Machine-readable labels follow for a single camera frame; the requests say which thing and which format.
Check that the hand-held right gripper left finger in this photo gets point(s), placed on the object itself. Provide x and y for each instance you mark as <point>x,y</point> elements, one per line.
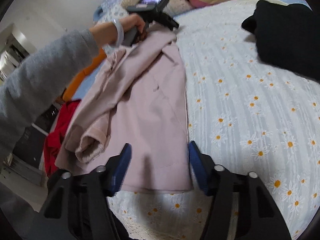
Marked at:
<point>122,165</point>

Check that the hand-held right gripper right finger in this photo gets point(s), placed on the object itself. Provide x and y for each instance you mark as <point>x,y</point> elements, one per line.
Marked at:
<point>197,167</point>

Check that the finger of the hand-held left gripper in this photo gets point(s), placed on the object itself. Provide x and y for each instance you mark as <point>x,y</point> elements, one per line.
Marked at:
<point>170,21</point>

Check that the pink hooded jacket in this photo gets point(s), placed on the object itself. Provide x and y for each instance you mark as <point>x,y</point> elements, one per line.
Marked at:
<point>150,105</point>

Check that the person's left forearm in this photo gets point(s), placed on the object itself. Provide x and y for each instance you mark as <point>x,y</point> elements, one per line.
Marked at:
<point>37,80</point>

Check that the person's left hand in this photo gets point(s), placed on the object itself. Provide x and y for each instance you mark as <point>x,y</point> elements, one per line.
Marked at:
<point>132,22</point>

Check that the floral white pillow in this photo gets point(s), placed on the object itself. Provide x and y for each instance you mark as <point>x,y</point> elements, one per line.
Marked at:
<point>110,5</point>

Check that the person's dark pants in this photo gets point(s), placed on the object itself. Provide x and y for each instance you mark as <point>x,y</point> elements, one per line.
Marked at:
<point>120,232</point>

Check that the daisy print lace blanket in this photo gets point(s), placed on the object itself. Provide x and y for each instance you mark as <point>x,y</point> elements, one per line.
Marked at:
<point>250,120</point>

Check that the red garment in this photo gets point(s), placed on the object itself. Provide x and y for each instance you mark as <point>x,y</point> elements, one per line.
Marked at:
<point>57,135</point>

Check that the black folded garment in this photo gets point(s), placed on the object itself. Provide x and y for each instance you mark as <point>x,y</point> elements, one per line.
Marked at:
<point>282,35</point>

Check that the orange bed frame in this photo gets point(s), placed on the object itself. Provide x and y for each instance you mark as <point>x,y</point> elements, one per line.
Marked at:
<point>75,87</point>

